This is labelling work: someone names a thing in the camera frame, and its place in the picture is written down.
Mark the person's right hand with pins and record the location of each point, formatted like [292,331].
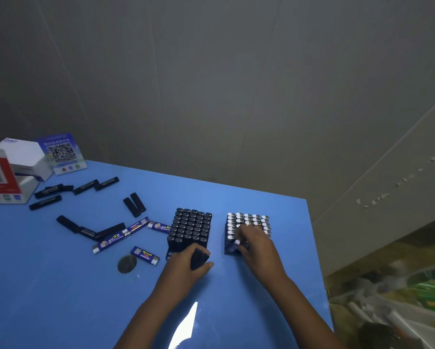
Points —
[263,254]

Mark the person's left hand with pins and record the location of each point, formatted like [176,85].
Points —
[177,274]

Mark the black grid tray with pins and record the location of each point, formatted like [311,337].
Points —
[228,250]
[170,255]

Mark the black slim lighter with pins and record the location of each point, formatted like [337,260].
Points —
[200,258]

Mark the blue silver-capped lighter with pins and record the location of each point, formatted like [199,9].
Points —
[237,243]

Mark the row of blue lighters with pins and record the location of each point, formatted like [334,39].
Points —
[255,221]

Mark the row of black lighters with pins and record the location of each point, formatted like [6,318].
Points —
[190,228]

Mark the pile of mixed lighters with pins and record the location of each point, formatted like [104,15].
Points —
[45,202]

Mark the person's left forearm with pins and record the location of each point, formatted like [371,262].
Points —
[150,319]

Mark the person's right forearm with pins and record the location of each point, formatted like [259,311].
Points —
[304,316]

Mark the dark round disc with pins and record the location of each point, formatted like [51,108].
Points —
[127,264]

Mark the crumpled clear plastic bags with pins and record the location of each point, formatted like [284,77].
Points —
[403,308]

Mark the blue code sign stand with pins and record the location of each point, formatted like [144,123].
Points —
[61,153]

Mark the white cardboard box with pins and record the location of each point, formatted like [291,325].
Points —
[21,152]

